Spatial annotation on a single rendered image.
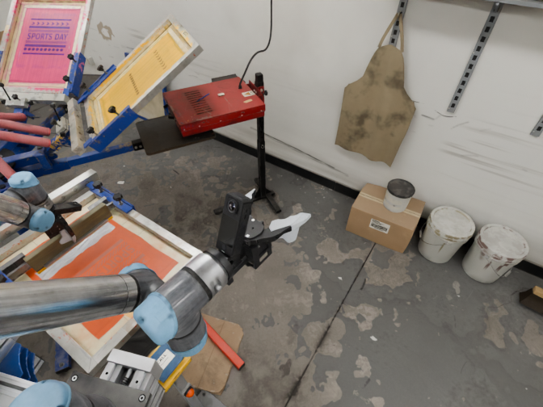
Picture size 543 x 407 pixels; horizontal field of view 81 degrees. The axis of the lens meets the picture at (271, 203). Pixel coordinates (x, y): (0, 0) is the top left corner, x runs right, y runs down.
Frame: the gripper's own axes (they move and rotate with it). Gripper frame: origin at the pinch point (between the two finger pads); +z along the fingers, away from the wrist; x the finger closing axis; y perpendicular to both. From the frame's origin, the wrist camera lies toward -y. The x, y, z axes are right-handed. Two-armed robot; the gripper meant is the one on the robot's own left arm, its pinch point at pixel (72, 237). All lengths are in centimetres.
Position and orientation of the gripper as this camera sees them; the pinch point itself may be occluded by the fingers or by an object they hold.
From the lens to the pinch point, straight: 159.2
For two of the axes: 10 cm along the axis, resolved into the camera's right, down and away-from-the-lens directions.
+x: 8.3, 4.0, -3.9
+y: -5.6, 5.9, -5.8
